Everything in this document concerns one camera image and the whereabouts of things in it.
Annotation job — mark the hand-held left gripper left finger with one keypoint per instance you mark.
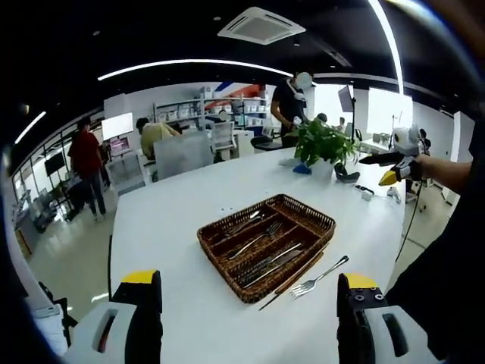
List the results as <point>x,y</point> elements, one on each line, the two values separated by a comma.
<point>144,322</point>

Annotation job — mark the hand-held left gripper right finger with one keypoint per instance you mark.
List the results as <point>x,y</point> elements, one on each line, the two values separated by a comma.
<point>356,326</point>

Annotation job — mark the green potted plant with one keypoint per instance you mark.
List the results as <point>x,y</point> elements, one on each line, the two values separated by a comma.
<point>322,144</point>

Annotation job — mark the black office chair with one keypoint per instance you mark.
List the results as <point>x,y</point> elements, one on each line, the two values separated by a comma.
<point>265,143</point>

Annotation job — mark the person's right hand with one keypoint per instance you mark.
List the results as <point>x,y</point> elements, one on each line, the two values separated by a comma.
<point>430,168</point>

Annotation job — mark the black curved headset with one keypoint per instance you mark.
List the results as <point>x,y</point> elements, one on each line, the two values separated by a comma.
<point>348,179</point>

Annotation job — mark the white handheld controller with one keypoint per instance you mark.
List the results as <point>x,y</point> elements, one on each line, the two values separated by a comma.
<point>392,194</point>

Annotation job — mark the grey desk partition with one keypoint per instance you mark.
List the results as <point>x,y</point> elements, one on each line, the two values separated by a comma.
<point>183,157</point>

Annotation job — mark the light panel on tripod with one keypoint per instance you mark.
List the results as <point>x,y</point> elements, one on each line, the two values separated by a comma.
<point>345,96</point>

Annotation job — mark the steel spoon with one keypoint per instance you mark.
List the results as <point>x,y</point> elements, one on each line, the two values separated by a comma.
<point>258,217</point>
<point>236,229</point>

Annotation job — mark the black television on stand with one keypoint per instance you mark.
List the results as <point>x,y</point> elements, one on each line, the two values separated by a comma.
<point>55,165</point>

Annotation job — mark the shelf with white boxes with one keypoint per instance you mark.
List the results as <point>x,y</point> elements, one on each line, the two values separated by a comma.
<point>250,108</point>

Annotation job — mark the white display screen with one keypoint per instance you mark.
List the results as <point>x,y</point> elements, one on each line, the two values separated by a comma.
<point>117,125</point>

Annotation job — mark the person's black clothing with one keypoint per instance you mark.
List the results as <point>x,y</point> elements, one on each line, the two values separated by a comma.
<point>447,284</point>

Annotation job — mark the white charger block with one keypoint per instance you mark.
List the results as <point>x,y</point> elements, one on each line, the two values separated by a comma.
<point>367,196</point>

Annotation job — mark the white frame office chair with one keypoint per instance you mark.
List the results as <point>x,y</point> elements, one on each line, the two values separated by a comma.
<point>125,174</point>

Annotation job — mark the black and white device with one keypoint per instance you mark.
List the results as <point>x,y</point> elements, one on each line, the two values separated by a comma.
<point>53,314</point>

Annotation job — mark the linear ceiling light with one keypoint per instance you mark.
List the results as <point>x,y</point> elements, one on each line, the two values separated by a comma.
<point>30,127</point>
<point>189,61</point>
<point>396,57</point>

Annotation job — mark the ceiling air conditioner unit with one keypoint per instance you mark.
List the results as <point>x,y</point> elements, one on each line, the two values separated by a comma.
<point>261,26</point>

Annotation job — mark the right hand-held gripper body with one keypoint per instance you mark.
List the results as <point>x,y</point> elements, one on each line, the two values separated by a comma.
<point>408,138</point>

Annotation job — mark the small blue object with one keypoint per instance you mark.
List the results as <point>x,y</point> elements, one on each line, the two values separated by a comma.
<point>302,169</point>

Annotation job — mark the brown wicker utensil storage tray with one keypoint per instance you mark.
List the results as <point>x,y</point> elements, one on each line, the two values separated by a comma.
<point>299,218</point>

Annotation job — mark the white mesh office chair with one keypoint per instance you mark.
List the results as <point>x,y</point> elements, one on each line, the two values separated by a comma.
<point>223,132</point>

